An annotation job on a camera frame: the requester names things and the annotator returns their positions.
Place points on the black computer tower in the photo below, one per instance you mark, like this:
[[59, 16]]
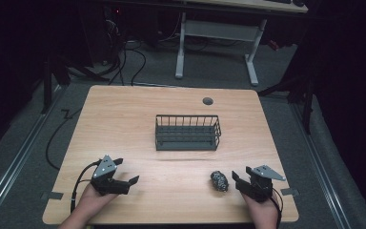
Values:
[[105, 31]]

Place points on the person's left hand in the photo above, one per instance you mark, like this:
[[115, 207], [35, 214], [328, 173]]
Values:
[[90, 202]]

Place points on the white-legged wooden desk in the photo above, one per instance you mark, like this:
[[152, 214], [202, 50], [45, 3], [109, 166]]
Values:
[[219, 30]]

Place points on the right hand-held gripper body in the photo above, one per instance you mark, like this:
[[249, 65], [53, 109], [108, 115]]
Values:
[[259, 187]]

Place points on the metal floor rail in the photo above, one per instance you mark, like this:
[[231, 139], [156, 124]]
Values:
[[322, 165], [22, 152]]

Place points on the grey tape strip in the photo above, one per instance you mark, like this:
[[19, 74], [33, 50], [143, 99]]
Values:
[[289, 191], [55, 195]]

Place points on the person's right hand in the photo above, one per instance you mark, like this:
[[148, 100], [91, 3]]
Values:
[[263, 208]]

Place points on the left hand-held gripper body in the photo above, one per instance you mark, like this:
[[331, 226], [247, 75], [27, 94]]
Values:
[[108, 184]]

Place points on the speckled steel wool scrubber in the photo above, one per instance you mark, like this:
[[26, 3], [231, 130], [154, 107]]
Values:
[[219, 181]]

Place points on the black metal stand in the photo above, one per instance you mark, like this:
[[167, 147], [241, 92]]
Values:
[[306, 105], [47, 86]]

